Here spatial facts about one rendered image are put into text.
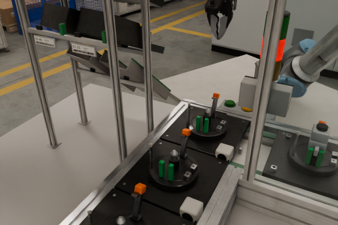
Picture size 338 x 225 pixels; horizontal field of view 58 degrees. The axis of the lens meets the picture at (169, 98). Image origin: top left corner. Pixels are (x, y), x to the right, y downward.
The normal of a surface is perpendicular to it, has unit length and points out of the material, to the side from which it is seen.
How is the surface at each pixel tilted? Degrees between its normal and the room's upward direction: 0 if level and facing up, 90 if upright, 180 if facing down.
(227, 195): 0
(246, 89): 90
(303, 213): 90
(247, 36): 90
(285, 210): 90
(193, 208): 0
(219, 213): 0
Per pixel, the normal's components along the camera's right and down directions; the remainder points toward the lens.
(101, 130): 0.00, -0.87
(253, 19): -0.58, 0.40
